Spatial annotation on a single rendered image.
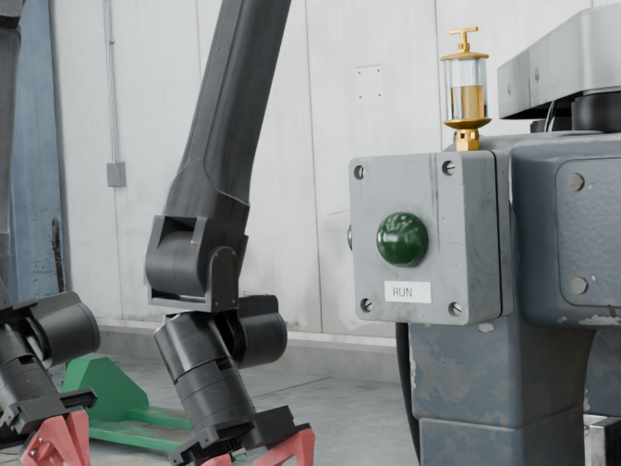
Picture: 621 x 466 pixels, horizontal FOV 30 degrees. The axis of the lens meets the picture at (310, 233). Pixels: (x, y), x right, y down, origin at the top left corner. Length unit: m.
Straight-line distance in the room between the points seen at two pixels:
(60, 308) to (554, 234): 0.74
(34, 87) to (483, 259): 8.68
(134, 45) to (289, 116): 1.61
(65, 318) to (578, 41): 0.68
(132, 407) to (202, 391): 5.44
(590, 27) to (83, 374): 5.64
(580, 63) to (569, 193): 0.16
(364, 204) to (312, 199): 6.90
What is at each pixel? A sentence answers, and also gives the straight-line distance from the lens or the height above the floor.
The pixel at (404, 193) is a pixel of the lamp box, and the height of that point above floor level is 1.31.
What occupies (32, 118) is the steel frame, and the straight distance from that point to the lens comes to 9.20.
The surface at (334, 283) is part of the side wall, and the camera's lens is 7.46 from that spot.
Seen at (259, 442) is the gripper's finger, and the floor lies 1.10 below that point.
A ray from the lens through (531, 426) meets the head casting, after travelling 0.66.
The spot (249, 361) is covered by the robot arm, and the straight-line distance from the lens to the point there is 1.07.
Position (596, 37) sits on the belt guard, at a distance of 0.75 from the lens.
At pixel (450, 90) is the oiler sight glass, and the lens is 0.69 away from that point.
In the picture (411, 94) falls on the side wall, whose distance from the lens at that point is 7.03.
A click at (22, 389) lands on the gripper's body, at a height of 1.12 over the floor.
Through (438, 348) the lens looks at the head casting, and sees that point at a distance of 0.67.
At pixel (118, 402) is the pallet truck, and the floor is 0.14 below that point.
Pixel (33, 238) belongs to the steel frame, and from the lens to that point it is 9.16.
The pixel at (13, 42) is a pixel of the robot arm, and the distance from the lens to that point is 1.42.
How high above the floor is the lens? 1.32
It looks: 3 degrees down
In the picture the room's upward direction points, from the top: 3 degrees counter-clockwise
